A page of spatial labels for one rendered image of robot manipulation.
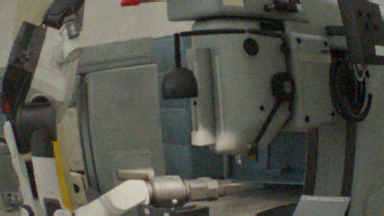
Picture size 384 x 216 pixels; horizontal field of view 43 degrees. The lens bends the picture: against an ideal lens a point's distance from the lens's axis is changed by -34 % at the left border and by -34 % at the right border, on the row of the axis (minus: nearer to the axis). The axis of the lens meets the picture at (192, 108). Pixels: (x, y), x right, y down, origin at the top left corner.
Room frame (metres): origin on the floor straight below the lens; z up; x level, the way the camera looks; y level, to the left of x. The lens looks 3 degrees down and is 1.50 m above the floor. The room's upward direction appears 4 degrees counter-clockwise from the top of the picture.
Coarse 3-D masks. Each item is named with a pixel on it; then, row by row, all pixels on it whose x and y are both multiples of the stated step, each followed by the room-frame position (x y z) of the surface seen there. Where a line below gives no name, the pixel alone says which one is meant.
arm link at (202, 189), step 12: (168, 180) 1.55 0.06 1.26; (180, 180) 1.55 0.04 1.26; (192, 180) 1.61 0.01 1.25; (204, 180) 1.58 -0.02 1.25; (168, 192) 1.53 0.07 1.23; (180, 192) 1.53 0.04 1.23; (192, 192) 1.54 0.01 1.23; (204, 192) 1.55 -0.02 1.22; (216, 192) 1.54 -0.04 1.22; (168, 204) 1.54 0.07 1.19; (180, 204) 1.54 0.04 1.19
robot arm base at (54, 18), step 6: (54, 0) 1.73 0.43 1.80; (60, 0) 1.71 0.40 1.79; (66, 0) 1.71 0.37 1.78; (54, 6) 1.71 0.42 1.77; (60, 6) 1.70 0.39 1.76; (66, 6) 1.70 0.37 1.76; (54, 12) 1.69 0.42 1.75; (60, 12) 1.69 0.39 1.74; (66, 12) 1.70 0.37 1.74; (42, 18) 1.72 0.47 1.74; (48, 18) 1.70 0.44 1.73; (54, 18) 1.69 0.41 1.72; (60, 18) 1.68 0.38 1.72; (78, 18) 1.82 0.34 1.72; (48, 24) 1.72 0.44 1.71; (54, 24) 1.69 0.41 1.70; (60, 24) 1.70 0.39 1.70
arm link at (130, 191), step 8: (128, 184) 1.50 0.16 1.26; (136, 184) 1.50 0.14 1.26; (112, 192) 1.48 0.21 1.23; (120, 192) 1.49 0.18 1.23; (128, 192) 1.49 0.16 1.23; (136, 192) 1.50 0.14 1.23; (144, 192) 1.50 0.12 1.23; (104, 200) 1.49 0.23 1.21; (112, 200) 1.48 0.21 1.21; (120, 200) 1.48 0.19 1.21; (128, 200) 1.49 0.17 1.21; (136, 200) 1.49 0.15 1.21; (144, 200) 1.50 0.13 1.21; (112, 208) 1.48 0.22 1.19; (120, 208) 1.47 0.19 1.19; (128, 208) 1.48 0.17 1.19
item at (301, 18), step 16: (176, 0) 1.60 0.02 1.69; (192, 0) 1.53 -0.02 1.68; (208, 0) 1.47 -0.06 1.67; (224, 0) 1.46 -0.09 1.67; (240, 0) 1.48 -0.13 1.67; (256, 0) 1.51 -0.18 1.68; (272, 0) 1.54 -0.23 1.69; (288, 0) 1.57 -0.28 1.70; (176, 16) 1.60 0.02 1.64; (192, 16) 1.55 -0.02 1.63; (208, 16) 1.54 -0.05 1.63; (240, 16) 1.53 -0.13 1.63; (256, 16) 1.52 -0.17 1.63; (272, 16) 1.54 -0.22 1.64; (288, 16) 1.57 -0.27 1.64; (304, 16) 1.60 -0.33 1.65
